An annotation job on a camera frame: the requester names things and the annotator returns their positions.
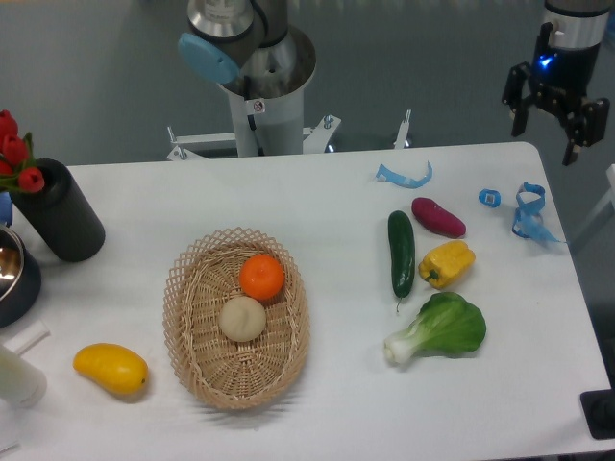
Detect blue tape strip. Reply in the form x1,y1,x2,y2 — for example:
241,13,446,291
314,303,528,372
375,162,433,189

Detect purple sweet potato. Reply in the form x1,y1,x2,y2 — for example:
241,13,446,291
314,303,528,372
411,197,466,238

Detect yellow bell pepper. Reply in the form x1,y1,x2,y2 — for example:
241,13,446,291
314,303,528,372
418,240,476,290

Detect orange fruit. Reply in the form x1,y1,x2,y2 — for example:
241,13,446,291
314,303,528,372
239,255,284,301

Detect woven wicker basket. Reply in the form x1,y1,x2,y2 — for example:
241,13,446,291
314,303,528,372
163,228,310,410

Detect white plastic bottle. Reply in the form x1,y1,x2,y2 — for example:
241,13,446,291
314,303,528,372
1,345,47,407

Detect white flat block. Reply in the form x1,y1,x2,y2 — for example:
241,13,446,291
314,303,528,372
3,321,50,355

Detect beige steamed bun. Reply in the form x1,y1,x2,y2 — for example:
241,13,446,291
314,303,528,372
218,297,266,342

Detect yellow mango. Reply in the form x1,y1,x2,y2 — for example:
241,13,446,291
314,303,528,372
73,343,149,396

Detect red tulip flowers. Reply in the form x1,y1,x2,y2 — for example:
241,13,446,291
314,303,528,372
1,109,45,194

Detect black cylindrical vase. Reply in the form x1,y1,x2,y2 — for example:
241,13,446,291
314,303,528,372
10,158,106,262

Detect green bok choy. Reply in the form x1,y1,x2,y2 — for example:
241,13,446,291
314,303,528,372
383,292,487,365

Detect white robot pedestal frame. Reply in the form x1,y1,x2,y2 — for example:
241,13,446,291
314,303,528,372
165,84,413,162

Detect small blue tape roll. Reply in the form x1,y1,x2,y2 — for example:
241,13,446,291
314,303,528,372
479,188,502,208

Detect green cucumber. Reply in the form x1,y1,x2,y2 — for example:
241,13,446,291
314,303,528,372
387,210,415,311

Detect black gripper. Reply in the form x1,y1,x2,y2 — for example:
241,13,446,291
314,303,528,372
502,21,610,166

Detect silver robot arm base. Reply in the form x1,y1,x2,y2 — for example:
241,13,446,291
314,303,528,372
178,0,316,100

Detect black device at table edge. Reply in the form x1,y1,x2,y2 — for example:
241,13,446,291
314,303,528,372
580,389,615,440

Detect crumpled blue tape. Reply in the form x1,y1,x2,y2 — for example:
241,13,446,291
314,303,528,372
511,182,565,244

